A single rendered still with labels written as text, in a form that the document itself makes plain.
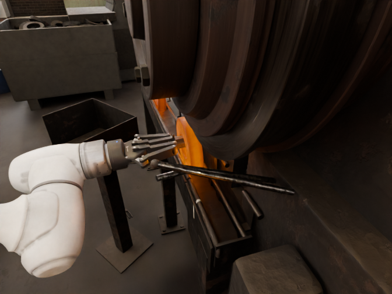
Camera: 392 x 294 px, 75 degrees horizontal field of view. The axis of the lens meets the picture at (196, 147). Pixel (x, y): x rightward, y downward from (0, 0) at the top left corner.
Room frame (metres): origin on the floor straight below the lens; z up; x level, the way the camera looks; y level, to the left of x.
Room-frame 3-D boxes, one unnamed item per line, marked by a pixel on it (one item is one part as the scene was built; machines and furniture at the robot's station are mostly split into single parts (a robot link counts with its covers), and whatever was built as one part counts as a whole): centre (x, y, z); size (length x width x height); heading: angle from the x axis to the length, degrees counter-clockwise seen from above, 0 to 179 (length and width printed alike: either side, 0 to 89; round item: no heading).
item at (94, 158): (0.51, 0.24, 0.75); 0.09 x 0.06 x 0.09; 17
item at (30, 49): (2.85, 1.41, 0.39); 1.03 x 0.83 x 0.79; 111
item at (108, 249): (0.80, 0.37, 0.36); 0.26 x 0.20 x 0.72; 52
